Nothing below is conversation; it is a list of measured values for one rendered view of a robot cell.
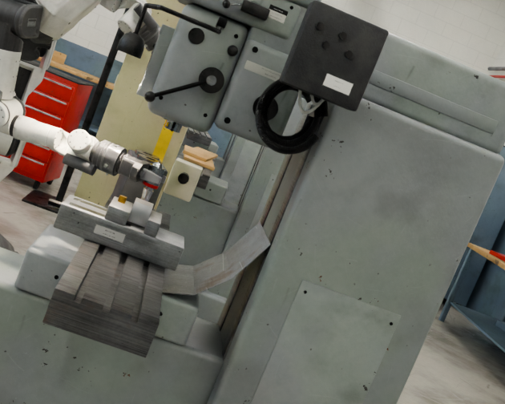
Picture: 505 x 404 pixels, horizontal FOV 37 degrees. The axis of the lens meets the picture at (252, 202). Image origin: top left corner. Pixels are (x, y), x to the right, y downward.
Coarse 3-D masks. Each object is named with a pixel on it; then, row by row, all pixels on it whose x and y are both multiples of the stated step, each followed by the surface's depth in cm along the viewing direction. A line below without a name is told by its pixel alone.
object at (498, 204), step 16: (496, 192) 890; (496, 208) 894; (480, 224) 895; (496, 224) 897; (480, 240) 899; (464, 256) 900; (480, 256) 902; (480, 272) 905; (448, 288) 905; (464, 288) 907; (464, 304) 911
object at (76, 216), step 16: (64, 208) 203; (80, 208) 205; (96, 208) 212; (64, 224) 204; (80, 224) 204; (96, 224) 205; (112, 224) 205; (128, 224) 208; (96, 240) 205; (112, 240) 206; (128, 240) 206; (144, 240) 207; (160, 240) 207; (176, 240) 213; (144, 256) 207; (160, 256) 207; (176, 256) 208
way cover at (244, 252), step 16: (240, 240) 241; (256, 240) 227; (224, 256) 239; (240, 256) 225; (256, 256) 213; (176, 272) 234; (192, 272) 236; (208, 272) 229; (224, 272) 222; (176, 288) 217; (192, 288) 219; (208, 288) 213
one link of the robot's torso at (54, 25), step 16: (32, 0) 221; (48, 0) 222; (64, 0) 224; (80, 0) 228; (96, 0) 235; (48, 16) 224; (64, 16) 225; (80, 16) 236; (48, 32) 231; (64, 32) 237
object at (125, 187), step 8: (128, 152) 266; (136, 152) 262; (144, 152) 266; (144, 160) 251; (152, 160) 253; (120, 176) 265; (120, 184) 258; (128, 184) 249; (136, 184) 250; (160, 184) 252; (120, 192) 251; (128, 192) 250; (136, 192) 251; (128, 200) 251; (152, 200) 252; (152, 208) 253
